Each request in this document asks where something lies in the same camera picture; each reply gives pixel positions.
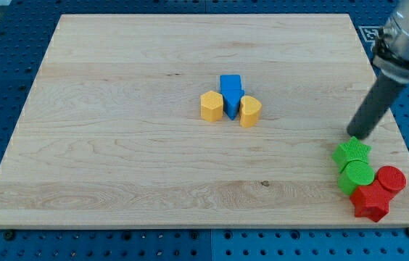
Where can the large wooden board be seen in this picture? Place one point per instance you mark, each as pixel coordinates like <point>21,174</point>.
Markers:
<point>111,136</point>

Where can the yellow hexagon block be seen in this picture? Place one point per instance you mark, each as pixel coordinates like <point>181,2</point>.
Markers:
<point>211,106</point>

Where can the blue triangle block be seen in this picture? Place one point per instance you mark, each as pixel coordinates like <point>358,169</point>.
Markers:
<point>231,102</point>

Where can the yellow heart block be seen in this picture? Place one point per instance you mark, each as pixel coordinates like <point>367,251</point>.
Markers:
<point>250,109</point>

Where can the blue cube block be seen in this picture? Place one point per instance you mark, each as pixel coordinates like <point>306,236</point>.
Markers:
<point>230,82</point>

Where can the green star block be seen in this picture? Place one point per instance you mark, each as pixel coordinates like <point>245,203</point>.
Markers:
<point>350,151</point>

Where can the green cylinder block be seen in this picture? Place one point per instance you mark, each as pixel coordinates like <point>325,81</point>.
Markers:
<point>354,174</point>

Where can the red star block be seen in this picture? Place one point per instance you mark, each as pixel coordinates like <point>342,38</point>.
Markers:
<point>371,201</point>

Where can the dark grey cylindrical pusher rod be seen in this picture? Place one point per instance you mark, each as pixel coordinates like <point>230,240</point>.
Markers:
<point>378,100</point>

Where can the red cylinder block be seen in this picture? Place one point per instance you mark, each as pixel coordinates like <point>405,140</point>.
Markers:
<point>391,179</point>

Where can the white fiducial marker tag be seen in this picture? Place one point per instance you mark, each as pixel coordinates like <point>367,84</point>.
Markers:
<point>368,34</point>

